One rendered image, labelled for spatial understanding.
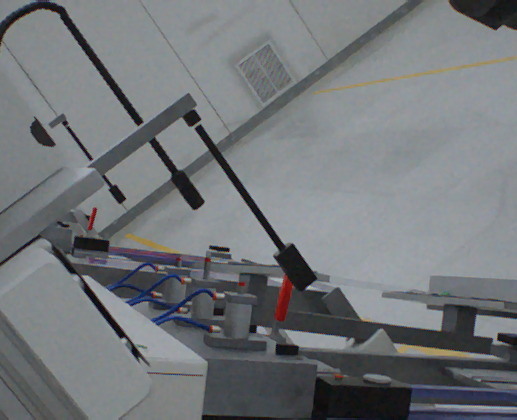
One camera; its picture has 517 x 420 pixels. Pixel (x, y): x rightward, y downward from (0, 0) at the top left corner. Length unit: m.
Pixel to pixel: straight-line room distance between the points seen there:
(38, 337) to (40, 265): 0.03
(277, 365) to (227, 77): 8.17
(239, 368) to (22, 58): 7.86
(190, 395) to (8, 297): 0.28
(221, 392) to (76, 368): 0.41
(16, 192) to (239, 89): 8.45
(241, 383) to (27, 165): 0.33
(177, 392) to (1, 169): 0.20
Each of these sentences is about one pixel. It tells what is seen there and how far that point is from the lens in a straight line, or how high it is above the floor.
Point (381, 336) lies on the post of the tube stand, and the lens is 1.51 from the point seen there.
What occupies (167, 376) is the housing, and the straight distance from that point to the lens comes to 0.61.
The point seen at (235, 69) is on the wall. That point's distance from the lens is 8.94.
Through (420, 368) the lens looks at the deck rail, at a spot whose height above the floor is 0.87.
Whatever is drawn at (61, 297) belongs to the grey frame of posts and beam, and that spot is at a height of 1.36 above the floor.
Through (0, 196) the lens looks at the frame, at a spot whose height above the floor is 1.40.
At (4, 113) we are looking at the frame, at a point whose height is 1.43.
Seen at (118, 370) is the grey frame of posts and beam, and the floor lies 1.33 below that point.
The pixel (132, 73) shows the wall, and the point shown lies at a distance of 8.69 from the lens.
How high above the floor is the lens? 1.43
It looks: 16 degrees down
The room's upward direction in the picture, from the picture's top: 35 degrees counter-clockwise
